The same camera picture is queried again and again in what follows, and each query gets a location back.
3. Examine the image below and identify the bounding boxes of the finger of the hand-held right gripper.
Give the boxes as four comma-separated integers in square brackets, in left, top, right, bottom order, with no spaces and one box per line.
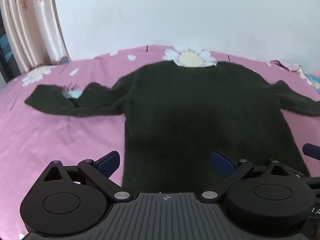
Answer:
[302,143,320,161]

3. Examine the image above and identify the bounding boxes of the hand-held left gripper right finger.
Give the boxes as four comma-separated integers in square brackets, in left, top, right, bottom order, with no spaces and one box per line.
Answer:
[200,151,305,202]

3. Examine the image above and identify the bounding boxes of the dark green knit sweater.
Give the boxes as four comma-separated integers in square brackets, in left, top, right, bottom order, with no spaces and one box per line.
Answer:
[24,61,320,193]

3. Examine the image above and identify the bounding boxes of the pink floral bed sheet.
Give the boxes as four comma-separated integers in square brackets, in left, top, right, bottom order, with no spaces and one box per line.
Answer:
[0,44,320,240]

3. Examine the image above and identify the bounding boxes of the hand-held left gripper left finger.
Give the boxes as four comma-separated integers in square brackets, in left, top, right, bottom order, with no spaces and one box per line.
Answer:
[38,151,133,202]

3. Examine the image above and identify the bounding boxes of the cream patterned curtain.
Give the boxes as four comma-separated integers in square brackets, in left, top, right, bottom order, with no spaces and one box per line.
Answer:
[0,0,71,74]

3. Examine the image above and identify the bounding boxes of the dark window frame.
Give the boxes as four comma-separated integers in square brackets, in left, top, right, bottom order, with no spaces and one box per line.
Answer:
[0,12,16,85]

